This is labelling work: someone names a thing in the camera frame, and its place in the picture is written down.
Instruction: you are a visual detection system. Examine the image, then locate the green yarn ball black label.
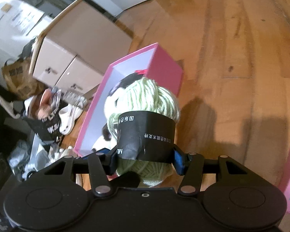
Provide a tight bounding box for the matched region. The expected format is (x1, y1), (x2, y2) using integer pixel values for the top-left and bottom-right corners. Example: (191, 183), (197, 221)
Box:
(106, 76), (181, 189)

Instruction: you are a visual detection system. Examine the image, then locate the black white plush toy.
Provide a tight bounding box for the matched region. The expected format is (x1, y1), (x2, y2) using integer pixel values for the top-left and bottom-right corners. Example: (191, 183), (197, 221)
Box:
(91, 69), (148, 152)

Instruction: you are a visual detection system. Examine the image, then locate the white clog shoe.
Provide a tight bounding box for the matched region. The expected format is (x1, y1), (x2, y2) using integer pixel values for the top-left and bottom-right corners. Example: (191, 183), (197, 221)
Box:
(59, 104), (83, 136)

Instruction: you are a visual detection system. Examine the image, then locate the black printed bag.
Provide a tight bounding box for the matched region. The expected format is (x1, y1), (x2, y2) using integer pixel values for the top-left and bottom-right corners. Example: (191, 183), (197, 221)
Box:
(22, 88), (67, 144)

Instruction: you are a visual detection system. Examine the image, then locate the pink open storage box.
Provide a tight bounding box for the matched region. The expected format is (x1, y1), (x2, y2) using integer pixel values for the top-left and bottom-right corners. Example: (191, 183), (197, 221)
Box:
(75, 43), (183, 156)

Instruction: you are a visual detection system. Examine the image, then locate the brown paper bag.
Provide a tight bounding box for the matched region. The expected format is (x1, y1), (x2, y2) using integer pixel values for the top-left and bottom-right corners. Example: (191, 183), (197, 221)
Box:
(1, 58), (40, 100)

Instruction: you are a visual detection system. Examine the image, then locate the white cabinet with papers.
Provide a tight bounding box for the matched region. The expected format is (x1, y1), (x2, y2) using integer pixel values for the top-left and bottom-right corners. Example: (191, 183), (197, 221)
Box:
(0, 0), (52, 88)

